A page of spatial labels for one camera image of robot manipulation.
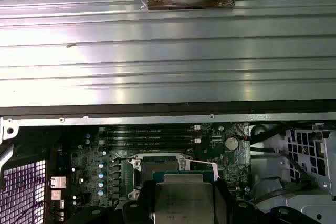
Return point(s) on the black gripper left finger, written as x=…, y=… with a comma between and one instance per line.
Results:
x=147, y=203

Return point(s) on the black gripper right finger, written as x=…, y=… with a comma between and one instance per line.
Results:
x=223, y=203

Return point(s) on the metal socket cover frame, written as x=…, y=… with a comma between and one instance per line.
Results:
x=215, y=171

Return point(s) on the silver CPU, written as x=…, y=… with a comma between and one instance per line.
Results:
x=183, y=197

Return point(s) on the CPU socket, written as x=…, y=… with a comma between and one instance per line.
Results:
x=135, y=163

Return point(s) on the green motherboard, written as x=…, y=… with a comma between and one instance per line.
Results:
x=210, y=150

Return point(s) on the silver coin cell battery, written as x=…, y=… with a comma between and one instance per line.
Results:
x=231, y=143

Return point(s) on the black open PC case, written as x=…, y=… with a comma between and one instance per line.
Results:
x=157, y=120

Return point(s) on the silver metal drive cage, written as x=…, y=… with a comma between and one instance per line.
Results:
x=309, y=150

